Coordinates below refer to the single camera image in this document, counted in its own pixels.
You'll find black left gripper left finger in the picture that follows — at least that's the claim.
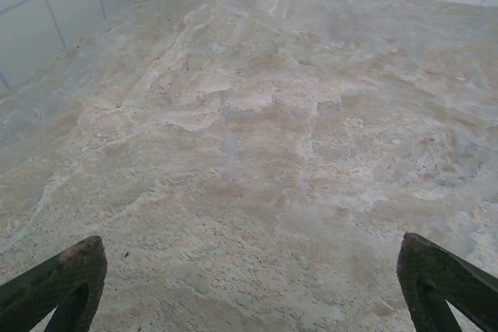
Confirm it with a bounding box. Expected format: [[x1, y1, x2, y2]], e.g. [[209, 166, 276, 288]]
[[0, 235, 108, 332]]

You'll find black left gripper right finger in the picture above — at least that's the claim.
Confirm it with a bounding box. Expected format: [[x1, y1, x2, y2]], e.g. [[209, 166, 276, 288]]
[[396, 231, 498, 332]]

